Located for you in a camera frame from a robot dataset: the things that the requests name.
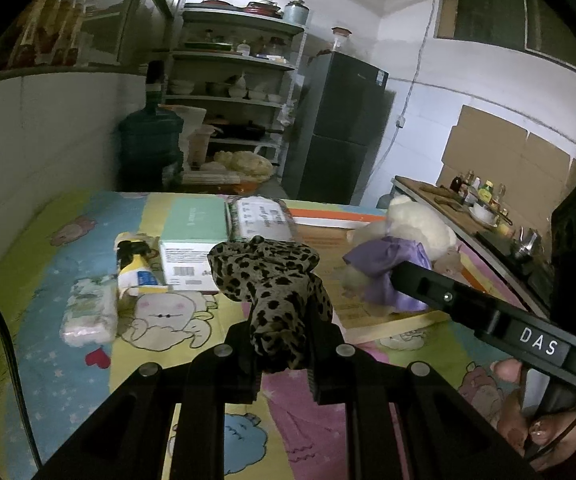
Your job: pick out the white shelf rack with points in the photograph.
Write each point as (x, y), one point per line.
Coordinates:
(238, 60)

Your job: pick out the leopard print cloth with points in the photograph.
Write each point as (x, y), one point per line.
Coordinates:
(268, 270)

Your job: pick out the jar with brown lid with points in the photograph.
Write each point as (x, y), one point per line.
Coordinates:
(341, 40)

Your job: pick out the white bowl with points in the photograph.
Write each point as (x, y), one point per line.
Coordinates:
(482, 212)

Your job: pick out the small black object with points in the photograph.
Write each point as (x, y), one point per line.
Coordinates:
(133, 251)

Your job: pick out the printed bedsheet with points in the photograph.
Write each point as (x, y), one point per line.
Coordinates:
(53, 260)

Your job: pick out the dark grey fridge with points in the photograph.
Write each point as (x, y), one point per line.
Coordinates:
(338, 130)

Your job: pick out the stack of white bowls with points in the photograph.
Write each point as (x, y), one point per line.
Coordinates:
(245, 89)

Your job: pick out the blue water jug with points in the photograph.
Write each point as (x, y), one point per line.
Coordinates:
(150, 145)

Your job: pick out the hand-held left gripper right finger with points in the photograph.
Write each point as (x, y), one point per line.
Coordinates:
(325, 360)

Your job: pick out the orange drink bottle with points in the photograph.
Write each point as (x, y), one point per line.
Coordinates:
(64, 32)
(78, 32)
(45, 35)
(24, 40)

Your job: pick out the red pot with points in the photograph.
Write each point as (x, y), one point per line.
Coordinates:
(263, 7)

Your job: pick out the cream plush toy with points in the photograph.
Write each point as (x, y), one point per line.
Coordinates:
(417, 222)

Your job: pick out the kitchen counter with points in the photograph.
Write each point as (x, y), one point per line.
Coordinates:
(467, 232)

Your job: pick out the wall socket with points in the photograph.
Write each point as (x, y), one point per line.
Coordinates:
(402, 121)

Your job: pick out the beige lumpy bag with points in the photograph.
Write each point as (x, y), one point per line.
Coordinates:
(243, 162)

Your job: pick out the teal enamel pot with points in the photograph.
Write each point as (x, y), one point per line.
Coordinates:
(297, 12)

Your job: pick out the yellow white tube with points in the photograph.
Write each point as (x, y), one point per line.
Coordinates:
(138, 277)

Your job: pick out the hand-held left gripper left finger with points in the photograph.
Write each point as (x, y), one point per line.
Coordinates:
(240, 375)

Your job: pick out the translucent plastic pitcher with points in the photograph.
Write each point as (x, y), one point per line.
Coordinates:
(200, 147)

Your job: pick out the window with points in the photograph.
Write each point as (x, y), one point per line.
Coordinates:
(517, 15)

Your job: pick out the row of condiment bottles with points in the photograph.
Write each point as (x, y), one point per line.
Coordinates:
(482, 192)

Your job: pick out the cardboard sheet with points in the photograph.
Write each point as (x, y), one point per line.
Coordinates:
(502, 155)

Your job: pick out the person's right hand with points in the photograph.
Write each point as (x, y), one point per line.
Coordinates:
(512, 425)

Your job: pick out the teal cardboard box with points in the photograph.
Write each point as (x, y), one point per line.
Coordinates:
(193, 222)

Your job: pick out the glass-door wall cabinet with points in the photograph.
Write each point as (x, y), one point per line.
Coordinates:
(98, 20)

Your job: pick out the white wipes packet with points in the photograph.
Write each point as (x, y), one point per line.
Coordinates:
(88, 310)

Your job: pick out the black wok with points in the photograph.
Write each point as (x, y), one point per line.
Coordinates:
(243, 131)

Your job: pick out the shiny metal utensil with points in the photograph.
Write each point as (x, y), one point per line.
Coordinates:
(527, 242)

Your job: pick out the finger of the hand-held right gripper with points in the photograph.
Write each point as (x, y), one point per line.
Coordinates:
(437, 295)

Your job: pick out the purple cloth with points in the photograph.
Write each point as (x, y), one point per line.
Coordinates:
(382, 260)

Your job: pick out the floral tissue pack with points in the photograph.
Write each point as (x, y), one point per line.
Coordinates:
(259, 217)

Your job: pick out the orange-rimmed cardboard box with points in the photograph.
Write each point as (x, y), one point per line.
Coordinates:
(325, 255)

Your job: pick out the white sack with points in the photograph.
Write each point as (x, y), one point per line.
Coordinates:
(183, 117)

